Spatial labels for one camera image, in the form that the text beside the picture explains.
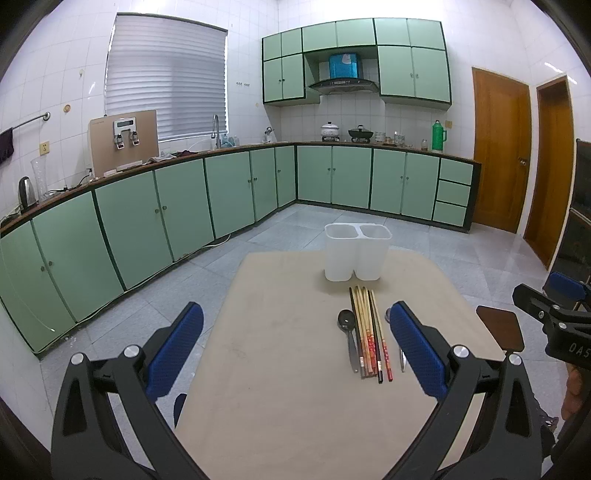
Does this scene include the red-ended bamboo chopstick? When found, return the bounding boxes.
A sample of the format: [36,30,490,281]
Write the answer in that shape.
[370,290,394,382]

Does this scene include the plain bamboo chopstick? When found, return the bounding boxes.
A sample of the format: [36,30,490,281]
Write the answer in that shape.
[366,289,383,383]

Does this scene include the red-patterned bamboo chopstick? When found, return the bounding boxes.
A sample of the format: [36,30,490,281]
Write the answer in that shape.
[362,286,377,375]

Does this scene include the black spoon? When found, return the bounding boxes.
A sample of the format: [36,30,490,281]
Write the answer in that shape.
[337,309,360,373]

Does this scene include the orange-red bamboo chopstick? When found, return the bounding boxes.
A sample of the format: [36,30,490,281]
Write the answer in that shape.
[356,286,374,376]

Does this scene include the black chopstick with inlay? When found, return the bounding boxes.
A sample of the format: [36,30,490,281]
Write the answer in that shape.
[349,286,367,379]

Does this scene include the striped red bamboo chopstick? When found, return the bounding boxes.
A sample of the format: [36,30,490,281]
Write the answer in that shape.
[353,286,370,378]

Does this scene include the green lower kitchen cabinets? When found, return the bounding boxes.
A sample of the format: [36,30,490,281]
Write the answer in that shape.
[1,143,481,354]

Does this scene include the green kitchen cabinets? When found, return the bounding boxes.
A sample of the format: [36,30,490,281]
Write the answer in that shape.
[1,143,481,354]
[262,18,452,110]

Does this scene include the chrome kitchen faucet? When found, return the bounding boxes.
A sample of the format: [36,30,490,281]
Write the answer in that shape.
[211,114,221,150]

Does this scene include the green upper kitchen cabinets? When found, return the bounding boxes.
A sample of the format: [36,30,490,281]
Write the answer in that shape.
[262,18,452,110]

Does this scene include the person's right hand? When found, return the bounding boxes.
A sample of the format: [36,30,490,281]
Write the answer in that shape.
[561,364,590,421]

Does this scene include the black oven cabinet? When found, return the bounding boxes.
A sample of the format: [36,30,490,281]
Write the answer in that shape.
[552,139,591,282]

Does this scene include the brown wooden stool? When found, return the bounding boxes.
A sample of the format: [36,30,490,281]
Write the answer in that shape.
[476,305,525,352]

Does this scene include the brown wooden door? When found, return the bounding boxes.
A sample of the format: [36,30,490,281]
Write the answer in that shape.
[473,68,532,233]
[524,76,574,268]

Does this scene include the white two-compartment utensil holder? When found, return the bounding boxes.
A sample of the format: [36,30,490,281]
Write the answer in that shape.
[325,223,393,282]

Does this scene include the green thermos flask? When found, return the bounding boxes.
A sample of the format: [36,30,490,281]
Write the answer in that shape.
[432,120,447,152]

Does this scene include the steel electric kettle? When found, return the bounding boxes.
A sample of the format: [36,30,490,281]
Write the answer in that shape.
[18,176,38,213]

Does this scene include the clear glass jug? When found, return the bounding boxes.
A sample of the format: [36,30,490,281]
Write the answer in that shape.
[31,156,49,202]

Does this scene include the black wok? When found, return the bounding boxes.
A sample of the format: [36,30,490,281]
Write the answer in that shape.
[349,124,374,144]

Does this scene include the white cooking pot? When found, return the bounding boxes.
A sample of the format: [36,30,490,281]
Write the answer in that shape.
[321,121,341,142]

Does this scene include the dark hanging towel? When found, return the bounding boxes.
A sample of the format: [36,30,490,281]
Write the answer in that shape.
[0,128,14,163]

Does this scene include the white window blind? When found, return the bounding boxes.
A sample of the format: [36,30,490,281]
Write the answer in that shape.
[104,13,228,141]

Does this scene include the black range hood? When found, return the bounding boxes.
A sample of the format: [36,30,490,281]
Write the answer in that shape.
[308,51,379,95]

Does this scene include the chrome towel rail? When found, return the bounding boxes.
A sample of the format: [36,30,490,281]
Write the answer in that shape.
[12,111,51,130]

